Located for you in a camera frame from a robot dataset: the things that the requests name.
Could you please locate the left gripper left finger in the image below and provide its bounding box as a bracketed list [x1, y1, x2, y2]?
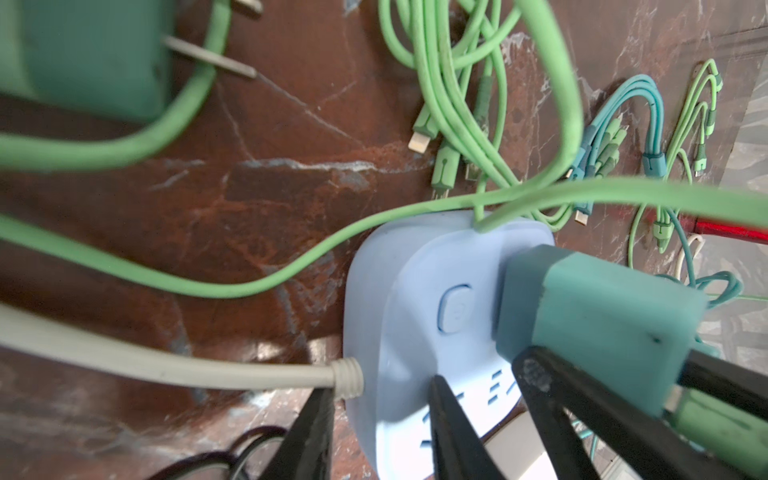
[260, 388, 334, 479]

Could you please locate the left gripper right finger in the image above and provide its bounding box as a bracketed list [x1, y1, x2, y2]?
[428, 375, 504, 479]

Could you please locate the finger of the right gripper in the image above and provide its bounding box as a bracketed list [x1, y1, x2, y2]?
[678, 350, 768, 420]
[512, 346, 744, 479]

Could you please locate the mint teal plug adapter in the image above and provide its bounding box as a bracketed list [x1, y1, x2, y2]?
[495, 245, 708, 416]

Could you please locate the green plug adapter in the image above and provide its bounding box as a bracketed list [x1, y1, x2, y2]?
[1, 1, 256, 123]

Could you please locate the blue power strip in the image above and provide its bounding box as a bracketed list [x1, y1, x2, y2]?
[343, 211, 554, 479]

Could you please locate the black thin cable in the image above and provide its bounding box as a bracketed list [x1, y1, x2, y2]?
[146, 424, 289, 480]

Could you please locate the teal multi-head cable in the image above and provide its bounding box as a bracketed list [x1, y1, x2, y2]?
[563, 73, 745, 310]

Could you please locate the white power cord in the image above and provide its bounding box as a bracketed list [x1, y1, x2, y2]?
[0, 299, 365, 402]

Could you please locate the light green cable bundle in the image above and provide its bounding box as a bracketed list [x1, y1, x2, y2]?
[0, 0, 768, 480]

